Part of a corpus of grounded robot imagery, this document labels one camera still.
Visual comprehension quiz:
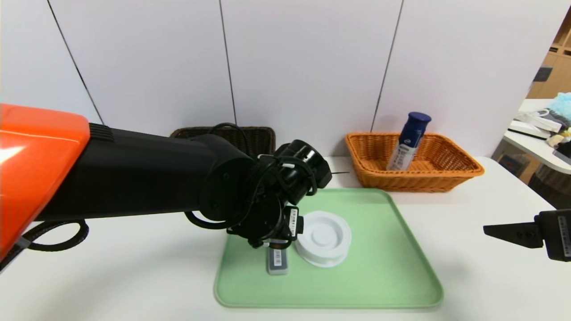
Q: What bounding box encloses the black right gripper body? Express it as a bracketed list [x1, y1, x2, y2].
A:
[534, 209, 571, 262]

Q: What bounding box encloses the blue white bottle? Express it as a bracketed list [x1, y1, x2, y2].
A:
[386, 111, 432, 171]

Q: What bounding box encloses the white round plastic spool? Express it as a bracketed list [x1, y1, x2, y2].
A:
[295, 211, 352, 268]

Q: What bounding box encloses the grey pencil lead case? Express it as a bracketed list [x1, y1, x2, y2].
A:
[267, 243, 289, 276]

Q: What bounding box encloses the orange wicker basket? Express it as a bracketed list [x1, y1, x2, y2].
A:
[345, 132, 485, 193]

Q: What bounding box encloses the dark brown wicker basket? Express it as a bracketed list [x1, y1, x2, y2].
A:
[170, 127, 276, 157]

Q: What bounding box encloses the dark brown storage bin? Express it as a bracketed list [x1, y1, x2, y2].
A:
[529, 164, 571, 210]

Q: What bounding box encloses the white side table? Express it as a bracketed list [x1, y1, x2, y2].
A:
[503, 98, 571, 175]

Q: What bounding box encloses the white power strip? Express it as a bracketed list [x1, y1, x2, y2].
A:
[509, 109, 563, 134]

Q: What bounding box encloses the light blue cloth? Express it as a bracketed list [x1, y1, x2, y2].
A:
[548, 92, 571, 117]

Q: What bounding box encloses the light green plastic tray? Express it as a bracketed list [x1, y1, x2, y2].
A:
[214, 188, 445, 309]

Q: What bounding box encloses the wooden shelf unit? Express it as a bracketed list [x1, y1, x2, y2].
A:
[528, 9, 571, 99]

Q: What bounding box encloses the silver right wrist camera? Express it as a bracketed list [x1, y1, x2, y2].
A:
[553, 142, 571, 165]

